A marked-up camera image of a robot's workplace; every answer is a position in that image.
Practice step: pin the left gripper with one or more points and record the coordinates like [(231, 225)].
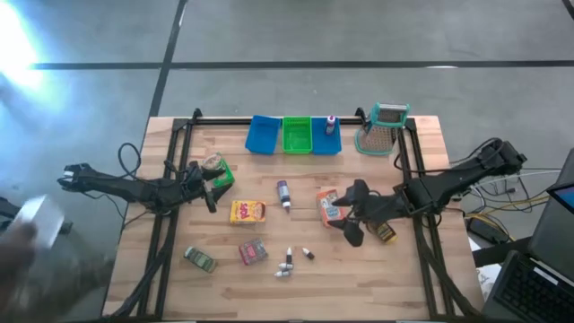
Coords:
[(193, 184)]

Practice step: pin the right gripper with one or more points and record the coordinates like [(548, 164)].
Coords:
[(376, 206)]

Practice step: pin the green Apple Jacks box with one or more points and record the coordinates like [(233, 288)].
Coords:
[(227, 179)]

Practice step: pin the orange cereal box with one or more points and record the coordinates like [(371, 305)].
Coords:
[(327, 204)]

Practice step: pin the black seasoning can yellow lid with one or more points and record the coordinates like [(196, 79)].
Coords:
[(385, 232)]

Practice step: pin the yellow Corn Pops box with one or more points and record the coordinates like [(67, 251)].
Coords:
[(247, 212)]

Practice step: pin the purple icing bottle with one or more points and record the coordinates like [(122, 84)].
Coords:
[(283, 195)]

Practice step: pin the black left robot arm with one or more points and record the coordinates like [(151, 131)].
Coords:
[(134, 190)]

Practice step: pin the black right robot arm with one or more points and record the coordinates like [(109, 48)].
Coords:
[(448, 181)]

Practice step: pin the black label dropper bottle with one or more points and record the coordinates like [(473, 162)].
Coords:
[(307, 253)]

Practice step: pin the blue plastic basket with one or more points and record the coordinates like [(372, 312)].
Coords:
[(325, 143), (263, 134)]

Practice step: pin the small dark food colouring bottle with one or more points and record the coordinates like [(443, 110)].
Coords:
[(289, 256)]

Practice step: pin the red patterned carton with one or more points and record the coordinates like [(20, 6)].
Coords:
[(253, 251)]

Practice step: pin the green flat tin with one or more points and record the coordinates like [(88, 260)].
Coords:
[(199, 259)]

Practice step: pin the green plastic basket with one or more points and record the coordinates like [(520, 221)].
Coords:
[(297, 134)]

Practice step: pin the black power adapter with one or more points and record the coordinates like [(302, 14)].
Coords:
[(482, 229)]

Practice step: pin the white paper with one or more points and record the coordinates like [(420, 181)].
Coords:
[(489, 280)]

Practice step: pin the grey box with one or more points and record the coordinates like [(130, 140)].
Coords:
[(38, 220)]

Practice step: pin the black keyboard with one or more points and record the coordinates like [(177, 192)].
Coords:
[(533, 291)]

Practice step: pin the person's hand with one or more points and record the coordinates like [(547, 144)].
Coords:
[(18, 251)]

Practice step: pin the laptop with blue screen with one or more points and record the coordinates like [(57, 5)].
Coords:
[(566, 197)]

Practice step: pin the black table frame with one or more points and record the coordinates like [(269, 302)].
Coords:
[(181, 134)]

